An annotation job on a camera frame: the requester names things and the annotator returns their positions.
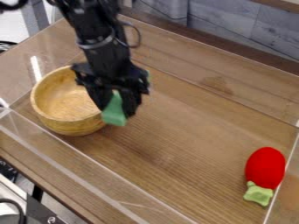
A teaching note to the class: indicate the red plush strawberry toy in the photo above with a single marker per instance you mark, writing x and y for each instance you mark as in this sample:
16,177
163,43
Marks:
265,173

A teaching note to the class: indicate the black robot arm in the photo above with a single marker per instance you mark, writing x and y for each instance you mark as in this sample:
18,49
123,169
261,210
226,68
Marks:
94,21

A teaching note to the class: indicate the clear acrylic tray walls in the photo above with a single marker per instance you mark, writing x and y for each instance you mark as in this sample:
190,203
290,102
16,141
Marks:
170,168

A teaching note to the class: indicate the brown wooden bowl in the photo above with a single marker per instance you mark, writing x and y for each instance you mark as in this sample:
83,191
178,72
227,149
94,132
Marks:
63,105

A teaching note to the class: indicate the black table clamp bracket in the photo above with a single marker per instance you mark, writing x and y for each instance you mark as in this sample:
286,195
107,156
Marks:
39,214

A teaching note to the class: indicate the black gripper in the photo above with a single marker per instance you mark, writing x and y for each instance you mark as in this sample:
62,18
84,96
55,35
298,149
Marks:
108,70

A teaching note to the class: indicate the green rectangular stick block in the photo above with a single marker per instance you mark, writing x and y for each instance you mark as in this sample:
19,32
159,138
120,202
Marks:
115,112

